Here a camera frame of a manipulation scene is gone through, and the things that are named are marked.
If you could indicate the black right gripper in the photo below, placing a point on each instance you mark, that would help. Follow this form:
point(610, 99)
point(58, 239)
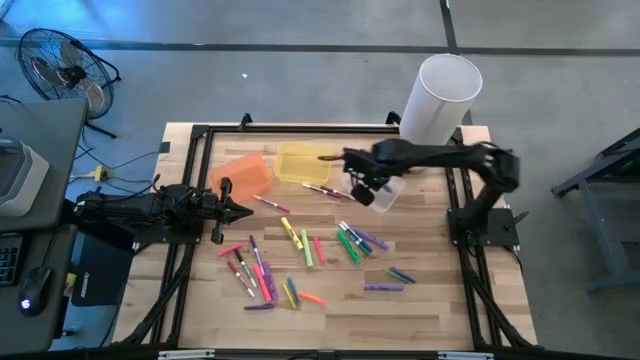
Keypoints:
point(372, 167)

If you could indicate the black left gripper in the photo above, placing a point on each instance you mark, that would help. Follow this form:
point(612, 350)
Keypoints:
point(217, 209)

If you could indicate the slim dark purple marker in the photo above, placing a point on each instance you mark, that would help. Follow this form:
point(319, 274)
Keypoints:
point(327, 158)

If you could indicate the pink-capped white thin marker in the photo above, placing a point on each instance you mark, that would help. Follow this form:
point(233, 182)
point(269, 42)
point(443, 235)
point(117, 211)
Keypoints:
point(270, 203)

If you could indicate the short red marker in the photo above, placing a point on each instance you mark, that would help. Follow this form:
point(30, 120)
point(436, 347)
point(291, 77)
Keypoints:
point(229, 250)

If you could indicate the purple thin marker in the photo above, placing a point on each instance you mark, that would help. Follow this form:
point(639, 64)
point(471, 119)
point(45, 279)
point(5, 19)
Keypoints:
point(256, 253)

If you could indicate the magenta thin marker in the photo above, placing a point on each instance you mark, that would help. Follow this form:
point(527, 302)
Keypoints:
point(315, 188)

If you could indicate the yellow highlighter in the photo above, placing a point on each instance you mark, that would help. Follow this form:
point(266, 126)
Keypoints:
point(291, 233)

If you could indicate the red thin marker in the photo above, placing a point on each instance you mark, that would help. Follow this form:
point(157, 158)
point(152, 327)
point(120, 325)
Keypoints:
point(240, 278)

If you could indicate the pink highlighter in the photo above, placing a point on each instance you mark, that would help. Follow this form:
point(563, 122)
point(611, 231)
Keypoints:
point(261, 283)

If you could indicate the blue-capped white marker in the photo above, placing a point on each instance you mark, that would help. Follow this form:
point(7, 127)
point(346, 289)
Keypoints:
point(358, 235)

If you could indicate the purple highlighter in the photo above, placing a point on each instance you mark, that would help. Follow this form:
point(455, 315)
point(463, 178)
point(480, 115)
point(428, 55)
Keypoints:
point(270, 281)
point(403, 274)
point(371, 239)
point(383, 287)

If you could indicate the light green highlighter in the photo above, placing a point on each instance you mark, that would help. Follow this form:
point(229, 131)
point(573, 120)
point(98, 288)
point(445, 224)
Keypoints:
point(306, 247)

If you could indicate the green-capped white marker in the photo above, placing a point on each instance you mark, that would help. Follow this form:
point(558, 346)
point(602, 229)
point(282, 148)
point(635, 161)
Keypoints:
point(353, 240)

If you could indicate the dark green highlighter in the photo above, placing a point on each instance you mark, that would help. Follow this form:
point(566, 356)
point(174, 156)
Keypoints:
point(348, 247)

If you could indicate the short pink marker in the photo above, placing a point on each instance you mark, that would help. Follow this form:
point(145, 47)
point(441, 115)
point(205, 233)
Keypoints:
point(319, 249)

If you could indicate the short teal marker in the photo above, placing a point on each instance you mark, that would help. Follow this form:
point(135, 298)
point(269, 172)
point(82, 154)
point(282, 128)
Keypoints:
point(293, 291)

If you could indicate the short yellow marker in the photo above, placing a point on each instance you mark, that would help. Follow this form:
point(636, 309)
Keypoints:
point(289, 296)

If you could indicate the short orange marker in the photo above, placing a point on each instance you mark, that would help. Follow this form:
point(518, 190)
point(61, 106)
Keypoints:
point(312, 298)

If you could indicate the slim green marker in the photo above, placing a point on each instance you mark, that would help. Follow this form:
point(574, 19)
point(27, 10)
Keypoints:
point(397, 276)

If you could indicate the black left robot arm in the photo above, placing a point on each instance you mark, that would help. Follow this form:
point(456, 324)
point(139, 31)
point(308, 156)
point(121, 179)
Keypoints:
point(130, 207)

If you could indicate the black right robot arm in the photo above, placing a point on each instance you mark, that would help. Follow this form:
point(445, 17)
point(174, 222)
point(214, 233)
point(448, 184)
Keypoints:
point(450, 155)

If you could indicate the orange translucent plastic bin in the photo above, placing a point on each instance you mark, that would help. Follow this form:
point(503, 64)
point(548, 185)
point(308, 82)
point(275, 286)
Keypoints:
point(245, 175)

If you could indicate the yellow translucent plastic bin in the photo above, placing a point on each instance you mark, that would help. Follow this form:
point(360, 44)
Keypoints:
point(300, 167)

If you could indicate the clear plastic bin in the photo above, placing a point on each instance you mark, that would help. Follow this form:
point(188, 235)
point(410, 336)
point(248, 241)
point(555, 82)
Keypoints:
point(390, 197)

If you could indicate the black tape patch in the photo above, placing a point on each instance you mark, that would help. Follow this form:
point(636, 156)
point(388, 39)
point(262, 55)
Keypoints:
point(164, 147)

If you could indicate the white cylindrical table lamp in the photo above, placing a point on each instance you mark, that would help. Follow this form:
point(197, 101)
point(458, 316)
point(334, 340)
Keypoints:
point(440, 100)

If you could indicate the yellow power plug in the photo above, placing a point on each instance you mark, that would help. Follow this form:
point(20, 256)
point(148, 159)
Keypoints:
point(98, 174)

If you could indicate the black computer case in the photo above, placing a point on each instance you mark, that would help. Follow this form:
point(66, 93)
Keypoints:
point(102, 280)

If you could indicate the yellow notepad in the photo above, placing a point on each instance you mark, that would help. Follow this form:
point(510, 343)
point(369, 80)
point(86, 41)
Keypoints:
point(70, 279)

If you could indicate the black computer mouse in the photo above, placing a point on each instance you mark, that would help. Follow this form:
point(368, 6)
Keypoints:
point(35, 287)

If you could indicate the black floor fan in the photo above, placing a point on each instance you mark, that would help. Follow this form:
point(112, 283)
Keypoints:
point(70, 75)

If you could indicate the white grey desktop device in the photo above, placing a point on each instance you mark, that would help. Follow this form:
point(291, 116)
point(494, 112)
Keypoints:
point(20, 180)

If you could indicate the black keyboard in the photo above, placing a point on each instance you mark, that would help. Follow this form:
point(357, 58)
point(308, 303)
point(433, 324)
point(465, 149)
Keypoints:
point(9, 260)

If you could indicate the dark grey desk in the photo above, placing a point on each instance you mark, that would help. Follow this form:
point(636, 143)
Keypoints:
point(30, 335)

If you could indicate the blue-grey metal cart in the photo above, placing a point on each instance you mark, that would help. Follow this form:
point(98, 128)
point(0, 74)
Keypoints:
point(594, 230)

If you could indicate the black aluminium table frame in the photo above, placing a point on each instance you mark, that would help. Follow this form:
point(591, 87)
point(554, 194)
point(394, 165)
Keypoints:
point(300, 129)

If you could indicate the silver metal bracket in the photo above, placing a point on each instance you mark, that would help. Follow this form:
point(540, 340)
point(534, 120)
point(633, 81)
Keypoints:
point(465, 356)
point(186, 355)

